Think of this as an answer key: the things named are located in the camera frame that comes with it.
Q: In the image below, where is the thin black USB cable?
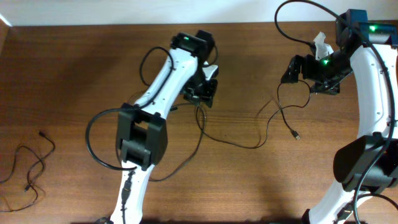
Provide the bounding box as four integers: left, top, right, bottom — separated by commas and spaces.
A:
195, 79, 312, 149

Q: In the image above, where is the black micro USB cable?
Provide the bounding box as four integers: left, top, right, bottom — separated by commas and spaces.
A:
0, 130, 56, 213

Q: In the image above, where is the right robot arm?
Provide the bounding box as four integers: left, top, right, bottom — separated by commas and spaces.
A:
281, 9, 397, 223

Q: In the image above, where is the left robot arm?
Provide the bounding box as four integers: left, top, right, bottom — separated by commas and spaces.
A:
107, 30, 218, 223

